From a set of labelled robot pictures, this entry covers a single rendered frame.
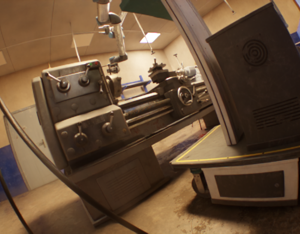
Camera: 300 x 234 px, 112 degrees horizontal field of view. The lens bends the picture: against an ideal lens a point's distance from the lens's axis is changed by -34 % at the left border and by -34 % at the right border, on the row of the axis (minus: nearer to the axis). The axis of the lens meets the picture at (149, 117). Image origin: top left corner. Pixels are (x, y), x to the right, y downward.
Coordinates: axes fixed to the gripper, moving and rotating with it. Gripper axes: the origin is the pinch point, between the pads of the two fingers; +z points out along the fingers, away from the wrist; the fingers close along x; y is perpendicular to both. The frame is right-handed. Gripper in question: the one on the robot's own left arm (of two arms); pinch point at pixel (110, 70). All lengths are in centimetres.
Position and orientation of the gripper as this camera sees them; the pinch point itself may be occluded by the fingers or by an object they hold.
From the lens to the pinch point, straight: 171.9
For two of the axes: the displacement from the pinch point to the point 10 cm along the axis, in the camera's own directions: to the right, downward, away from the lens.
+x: -9.8, 1.6, 0.7
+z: -0.2, 3.1, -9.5
